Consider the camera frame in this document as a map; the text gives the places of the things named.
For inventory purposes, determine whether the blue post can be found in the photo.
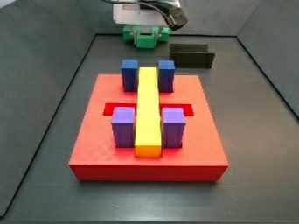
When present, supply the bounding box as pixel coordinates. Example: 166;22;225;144
122;59;139;92
158;60;175;93

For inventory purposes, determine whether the blue right post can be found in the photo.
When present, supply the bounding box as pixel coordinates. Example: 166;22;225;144
122;59;139;92

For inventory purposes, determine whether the green bridge-shaped block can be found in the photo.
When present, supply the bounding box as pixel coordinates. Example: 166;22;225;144
123;25;170;49

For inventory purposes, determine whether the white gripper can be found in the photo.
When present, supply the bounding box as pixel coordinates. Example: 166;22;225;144
113;0;183;45

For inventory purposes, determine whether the purple right post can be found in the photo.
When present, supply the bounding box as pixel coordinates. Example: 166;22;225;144
111;107;137;148

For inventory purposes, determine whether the blue left post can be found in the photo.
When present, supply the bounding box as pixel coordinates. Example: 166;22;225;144
158;60;175;93

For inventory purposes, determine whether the red base board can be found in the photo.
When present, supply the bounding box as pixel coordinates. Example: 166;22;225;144
70;74;230;181

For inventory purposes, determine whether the purple left post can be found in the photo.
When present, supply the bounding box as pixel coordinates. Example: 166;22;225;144
162;108;186;148

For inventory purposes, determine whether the yellow arched bar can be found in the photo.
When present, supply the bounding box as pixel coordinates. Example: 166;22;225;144
135;67;162;158

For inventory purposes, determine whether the black angle fixture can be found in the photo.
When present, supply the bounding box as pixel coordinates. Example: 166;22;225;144
170;44;215;69

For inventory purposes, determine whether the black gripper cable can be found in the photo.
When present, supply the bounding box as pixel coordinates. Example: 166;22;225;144
102;0;190;32

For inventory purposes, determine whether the purple post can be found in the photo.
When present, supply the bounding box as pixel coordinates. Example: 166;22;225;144
111;107;137;148
162;108;186;148

